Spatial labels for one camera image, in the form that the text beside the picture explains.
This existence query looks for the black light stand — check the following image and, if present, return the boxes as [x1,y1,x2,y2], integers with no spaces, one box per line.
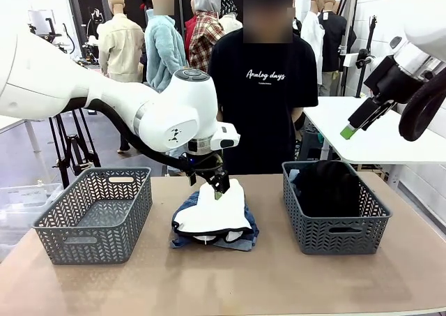
[355,15,379,99]

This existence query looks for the mannequin in black shirt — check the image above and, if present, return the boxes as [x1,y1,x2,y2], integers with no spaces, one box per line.
[318,0,357,97]

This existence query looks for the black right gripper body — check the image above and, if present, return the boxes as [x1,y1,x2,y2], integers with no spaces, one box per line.
[363,56,419,104]

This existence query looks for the clear plastic storage box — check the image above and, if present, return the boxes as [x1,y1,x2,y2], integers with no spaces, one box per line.
[0,183,64,227]

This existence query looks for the mannequin in plaid hoodie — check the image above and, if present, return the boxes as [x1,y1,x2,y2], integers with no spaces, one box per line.
[187,0,226,75]

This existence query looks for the grey plastic woven basket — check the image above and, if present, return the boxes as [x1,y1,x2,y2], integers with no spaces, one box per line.
[281,160,392,256]
[33,167,153,265]

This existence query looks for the black garment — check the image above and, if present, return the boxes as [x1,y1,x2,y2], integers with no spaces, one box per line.
[298,160,362,218]

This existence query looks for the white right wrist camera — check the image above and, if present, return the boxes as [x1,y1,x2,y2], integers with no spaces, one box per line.
[343,49,376,69]

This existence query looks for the mannequin with patterned headscarf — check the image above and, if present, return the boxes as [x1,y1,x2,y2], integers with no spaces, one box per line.
[219,0,244,35]

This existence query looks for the blue denim shorts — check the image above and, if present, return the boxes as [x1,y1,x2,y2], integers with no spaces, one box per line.
[169,193,261,253]

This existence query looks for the black camera tripod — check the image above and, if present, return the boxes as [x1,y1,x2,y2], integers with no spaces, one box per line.
[27,17,102,188]

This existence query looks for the white table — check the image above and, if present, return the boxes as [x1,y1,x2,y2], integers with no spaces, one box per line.
[302,96,446,166]
[0,115,40,153]

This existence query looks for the mannequin in teal fleece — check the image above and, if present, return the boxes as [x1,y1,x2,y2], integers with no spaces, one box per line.
[144,0,189,94]

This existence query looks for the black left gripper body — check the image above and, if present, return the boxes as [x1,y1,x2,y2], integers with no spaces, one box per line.
[187,153,231,185]

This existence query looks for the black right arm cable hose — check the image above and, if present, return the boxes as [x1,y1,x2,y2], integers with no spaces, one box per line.
[399,70,446,142]

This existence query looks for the mannequin in white shirt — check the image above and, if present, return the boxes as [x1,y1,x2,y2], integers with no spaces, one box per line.
[301,0,326,68]

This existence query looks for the mannequin in beige jacket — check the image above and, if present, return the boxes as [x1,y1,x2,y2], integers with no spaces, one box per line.
[97,0,146,155]

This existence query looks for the person in black t-shirt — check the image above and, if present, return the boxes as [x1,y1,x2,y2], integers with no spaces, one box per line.
[208,0,320,174]

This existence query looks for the white top with black trim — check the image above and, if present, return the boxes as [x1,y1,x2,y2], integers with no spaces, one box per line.
[172,179,254,244]

